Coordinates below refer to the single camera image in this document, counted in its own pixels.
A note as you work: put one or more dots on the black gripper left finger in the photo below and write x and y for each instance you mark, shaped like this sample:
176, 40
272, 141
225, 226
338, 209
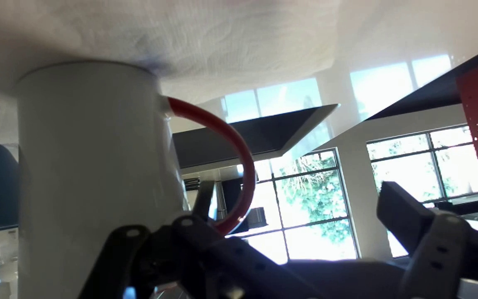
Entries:
139, 259

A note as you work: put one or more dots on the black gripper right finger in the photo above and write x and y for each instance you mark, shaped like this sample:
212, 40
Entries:
443, 249

